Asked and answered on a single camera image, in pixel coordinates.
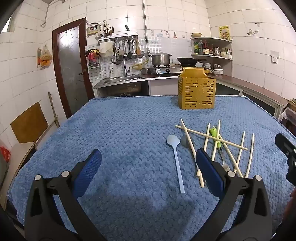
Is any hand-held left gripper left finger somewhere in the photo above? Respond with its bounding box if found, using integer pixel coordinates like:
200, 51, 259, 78
24, 149, 107, 241

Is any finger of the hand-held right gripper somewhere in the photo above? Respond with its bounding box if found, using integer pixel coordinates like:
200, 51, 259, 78
275, 133, 296, 186

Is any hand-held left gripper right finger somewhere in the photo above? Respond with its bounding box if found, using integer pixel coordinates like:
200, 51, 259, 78
192, 148, 273, 241

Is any wooden chopstick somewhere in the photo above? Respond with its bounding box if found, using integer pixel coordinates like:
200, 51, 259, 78
233, 131, 245, 174
211, 120, 221, 161
196, 123, 211, 178
180, 119, 205, 188
245, 133, 254, 178
175, 125, 249, 151
214, 127, 244, 178

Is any grey translucent spoon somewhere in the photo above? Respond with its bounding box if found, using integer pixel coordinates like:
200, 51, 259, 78
180, 135, 199, 166

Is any green frog handle fork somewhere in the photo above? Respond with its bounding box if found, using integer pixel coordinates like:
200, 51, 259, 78
209, 126, 229, 169

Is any light blue plastic spoon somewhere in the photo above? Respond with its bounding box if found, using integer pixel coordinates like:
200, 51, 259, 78
166, 135, 186, 194

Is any yellow perforated utensil holder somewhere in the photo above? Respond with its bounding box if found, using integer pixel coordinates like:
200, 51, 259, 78
178, 67, 217, 110

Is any cardboard box with greens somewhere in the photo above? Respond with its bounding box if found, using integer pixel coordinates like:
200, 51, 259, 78
279, 98, 296, 131

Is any blue textured blanket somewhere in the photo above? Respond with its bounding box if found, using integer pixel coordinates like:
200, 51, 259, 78
6, 95, 296, 241

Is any wooden broom stick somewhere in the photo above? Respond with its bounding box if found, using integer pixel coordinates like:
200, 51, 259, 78
48, 92, 60, 128

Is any brown wooden board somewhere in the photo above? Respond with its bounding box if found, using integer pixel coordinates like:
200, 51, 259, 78
10, 102, 49, 144

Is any red plastic bag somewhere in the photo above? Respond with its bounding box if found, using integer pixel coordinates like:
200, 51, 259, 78
0, 146, 11, 163

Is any steel sink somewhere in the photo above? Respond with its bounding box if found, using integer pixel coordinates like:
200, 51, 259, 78
99, 75, 142, 84

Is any stack of dishes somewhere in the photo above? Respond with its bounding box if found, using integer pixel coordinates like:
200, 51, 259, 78
203, 62, 224, 76

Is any brown framed glass door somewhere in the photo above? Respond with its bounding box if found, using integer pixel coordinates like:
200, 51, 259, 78
52, 18, 95, 119

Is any white corner shelf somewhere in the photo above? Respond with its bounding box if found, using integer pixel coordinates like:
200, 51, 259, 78
190, 36, 233, 77

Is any metal faucet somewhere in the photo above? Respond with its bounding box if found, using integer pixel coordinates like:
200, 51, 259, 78
122, 55, 131, 77

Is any gas stove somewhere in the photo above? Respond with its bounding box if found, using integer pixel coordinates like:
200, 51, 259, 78
145, 66, 185, 75

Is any black wok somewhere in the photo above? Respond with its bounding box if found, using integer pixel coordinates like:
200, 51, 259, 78
177, 57, 207, 66

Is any red and yellow cloth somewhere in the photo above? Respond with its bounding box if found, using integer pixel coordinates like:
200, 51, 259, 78
85, 49, 102, 62

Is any steel pot with lid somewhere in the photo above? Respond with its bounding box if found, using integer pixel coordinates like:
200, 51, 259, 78
148, 52, 173, 67

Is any hanging clear plastic bag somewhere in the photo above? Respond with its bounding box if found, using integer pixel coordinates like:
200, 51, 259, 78
36, 46, 53, 70

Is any row of condiment bottles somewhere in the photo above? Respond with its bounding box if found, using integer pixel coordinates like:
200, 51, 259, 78
194, 40, 232, 56

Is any white hanging cloth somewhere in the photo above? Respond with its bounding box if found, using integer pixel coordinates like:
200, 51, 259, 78
99, 42, 114, 57

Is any black hanging ladle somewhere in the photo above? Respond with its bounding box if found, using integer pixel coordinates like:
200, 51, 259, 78
126, 39, 134, 59

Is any vertical metal pipe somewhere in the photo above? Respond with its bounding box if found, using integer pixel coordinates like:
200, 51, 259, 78
142, 0, 149, 50

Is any wire wall basket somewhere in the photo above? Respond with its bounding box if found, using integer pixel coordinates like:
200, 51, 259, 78
88, 59, 102, 70

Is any yellow hose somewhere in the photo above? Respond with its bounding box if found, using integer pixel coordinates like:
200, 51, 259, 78
132, 59, 150, 70

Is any wire mesh strainer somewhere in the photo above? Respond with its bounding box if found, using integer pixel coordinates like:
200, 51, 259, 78
111, 49, 124, 64

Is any metal wall rack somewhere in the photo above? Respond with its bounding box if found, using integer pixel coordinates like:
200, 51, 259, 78
97, 32, 139, 43

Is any yellow wall poster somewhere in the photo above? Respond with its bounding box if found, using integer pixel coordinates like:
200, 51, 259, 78
219, 25, 230, 40

